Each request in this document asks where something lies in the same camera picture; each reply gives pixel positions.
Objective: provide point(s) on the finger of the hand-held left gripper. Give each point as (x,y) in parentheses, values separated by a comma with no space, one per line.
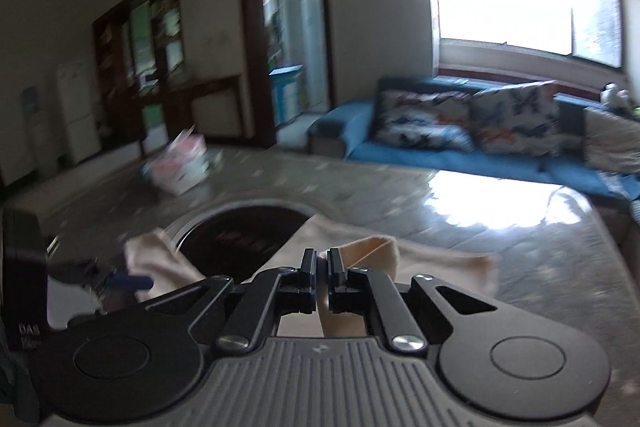
(127,281)

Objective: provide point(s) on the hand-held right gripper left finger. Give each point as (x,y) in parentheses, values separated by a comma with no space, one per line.
(307,277)

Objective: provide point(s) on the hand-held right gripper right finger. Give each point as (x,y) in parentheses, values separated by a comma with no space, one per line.
(334,279)

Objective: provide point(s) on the cream sweatshirt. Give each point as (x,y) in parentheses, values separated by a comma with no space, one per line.
(370,249)

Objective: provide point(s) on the round dark basket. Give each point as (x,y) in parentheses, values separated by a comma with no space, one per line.
(235,242)

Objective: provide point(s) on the pink and white packet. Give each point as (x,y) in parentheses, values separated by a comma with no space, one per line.
(175,167)

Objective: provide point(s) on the blue sofa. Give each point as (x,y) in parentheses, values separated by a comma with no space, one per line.
(360,127)

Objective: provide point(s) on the white refrigerator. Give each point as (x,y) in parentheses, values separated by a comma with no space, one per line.
(75,117)

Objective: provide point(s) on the water dispenser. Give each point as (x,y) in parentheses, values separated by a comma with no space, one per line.
(30,107)

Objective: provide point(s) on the flat butterfly print pillow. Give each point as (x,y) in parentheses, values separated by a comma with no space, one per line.
(420,122)

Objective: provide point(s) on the blue cabinet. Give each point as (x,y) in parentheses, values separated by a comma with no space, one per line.
(285,97)

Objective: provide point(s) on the dark wooden display cabinet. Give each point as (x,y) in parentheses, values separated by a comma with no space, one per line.
(120,57)

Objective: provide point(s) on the square butterfly print pillow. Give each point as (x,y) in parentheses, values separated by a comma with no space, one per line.
(515,117)

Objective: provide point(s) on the grey pillow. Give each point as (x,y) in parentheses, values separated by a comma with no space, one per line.
(615,142)

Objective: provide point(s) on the panda plush toy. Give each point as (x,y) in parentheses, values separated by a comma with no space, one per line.
(612,94)

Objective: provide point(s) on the dark wooden door frame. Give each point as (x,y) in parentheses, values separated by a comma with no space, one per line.
(327,32)

